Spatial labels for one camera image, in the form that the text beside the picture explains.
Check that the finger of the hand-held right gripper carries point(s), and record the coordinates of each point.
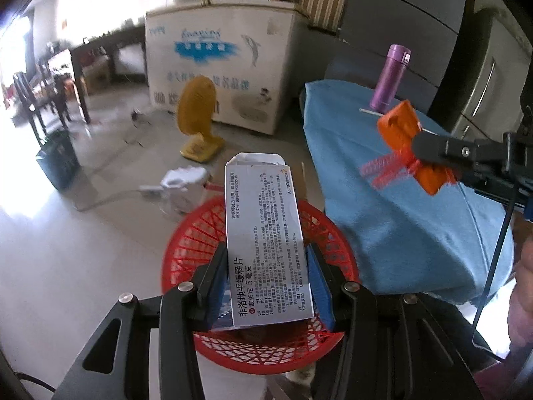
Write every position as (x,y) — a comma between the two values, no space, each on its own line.
(491,187)
(449,150)

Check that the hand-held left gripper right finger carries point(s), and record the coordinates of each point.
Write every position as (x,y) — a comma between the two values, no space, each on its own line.
(321,287)

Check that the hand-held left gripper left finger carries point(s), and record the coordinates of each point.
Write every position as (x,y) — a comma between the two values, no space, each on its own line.
(216,296)

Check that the orange plastic wrapper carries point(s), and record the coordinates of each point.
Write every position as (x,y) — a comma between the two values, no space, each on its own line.
(399,125)

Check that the white medicine box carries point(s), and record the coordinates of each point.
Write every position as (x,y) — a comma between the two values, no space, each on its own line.
(266,237)

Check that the red plastic basket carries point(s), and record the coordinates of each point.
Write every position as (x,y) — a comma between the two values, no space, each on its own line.
(258,360)

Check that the person's right forearm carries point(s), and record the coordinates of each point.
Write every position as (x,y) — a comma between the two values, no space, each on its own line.
(522,304)

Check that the thin wooden stick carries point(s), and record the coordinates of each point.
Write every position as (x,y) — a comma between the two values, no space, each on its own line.
(370,111)

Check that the blue tablecloth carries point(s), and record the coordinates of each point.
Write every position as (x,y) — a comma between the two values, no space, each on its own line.
(395,233)

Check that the purple thermos bottle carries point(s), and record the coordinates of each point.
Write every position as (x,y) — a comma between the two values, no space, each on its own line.
(389,79)

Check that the refrigerator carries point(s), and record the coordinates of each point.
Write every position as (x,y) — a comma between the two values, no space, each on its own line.
(499,62)

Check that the white small appliance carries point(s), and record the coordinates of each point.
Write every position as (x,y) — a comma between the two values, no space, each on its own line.
(183,179)

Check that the white power strip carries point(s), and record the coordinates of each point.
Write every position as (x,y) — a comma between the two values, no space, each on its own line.
(152,190)

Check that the grey cabinet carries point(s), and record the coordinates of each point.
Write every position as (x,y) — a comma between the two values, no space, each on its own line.
(395,8)

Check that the yellow floor fan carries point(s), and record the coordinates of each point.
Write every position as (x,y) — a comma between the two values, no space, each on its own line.
(195,104)

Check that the white chest freezer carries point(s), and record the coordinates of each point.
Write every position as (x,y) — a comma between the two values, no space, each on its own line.
(216,91)

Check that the dark waste bin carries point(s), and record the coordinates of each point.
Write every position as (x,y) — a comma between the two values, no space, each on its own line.
(58,162)

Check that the cardboard box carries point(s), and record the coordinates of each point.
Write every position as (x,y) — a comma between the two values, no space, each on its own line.
(98,79)

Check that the dark wooden chair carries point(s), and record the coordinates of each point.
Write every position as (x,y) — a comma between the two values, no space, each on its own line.
(58,91)
(29,104)

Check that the dark wooden table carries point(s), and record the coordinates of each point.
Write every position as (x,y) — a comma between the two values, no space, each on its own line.
(104,43)

